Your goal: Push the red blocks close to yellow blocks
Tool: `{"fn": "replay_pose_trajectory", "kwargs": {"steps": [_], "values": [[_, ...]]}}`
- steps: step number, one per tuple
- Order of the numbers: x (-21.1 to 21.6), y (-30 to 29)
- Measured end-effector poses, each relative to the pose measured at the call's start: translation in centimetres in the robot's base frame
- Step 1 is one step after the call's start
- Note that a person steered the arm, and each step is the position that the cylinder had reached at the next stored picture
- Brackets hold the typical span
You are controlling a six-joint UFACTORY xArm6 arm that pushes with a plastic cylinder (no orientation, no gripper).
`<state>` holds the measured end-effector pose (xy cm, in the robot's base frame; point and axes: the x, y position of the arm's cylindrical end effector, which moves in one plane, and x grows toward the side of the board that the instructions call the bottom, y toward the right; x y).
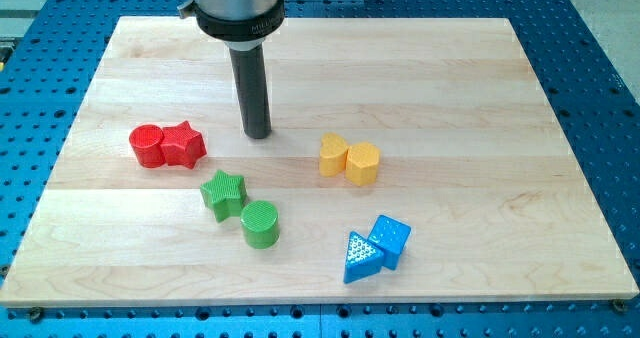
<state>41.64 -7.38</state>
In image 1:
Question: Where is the blue triangle block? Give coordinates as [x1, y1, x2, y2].
[343, 231, 384, 284]

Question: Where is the yellow heart block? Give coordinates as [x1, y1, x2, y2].
[319, 132, 349, 177]

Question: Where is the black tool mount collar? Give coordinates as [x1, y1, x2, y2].
[194, 0, 285, 43]

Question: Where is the blue cube block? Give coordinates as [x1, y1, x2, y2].
[367, 215, 411, 270]

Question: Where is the wooden board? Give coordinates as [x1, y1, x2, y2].
[1, 16, 638, 307]

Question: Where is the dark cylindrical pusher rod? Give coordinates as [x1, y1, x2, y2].
[230, 44, 271, 139]

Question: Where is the red cylinder block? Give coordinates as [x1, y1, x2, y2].
[129, 124, 165, 168]

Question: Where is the red star block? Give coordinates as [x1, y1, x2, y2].
[160, 121, 207, 169]

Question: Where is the green cylinder block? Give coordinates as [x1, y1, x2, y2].
[240, 200, 280, 249]

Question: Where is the yellow hexagon block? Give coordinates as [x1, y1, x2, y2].
[345, 142, 380, 186]

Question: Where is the green star block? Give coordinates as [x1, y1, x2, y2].
[200, 170, 247, 223]

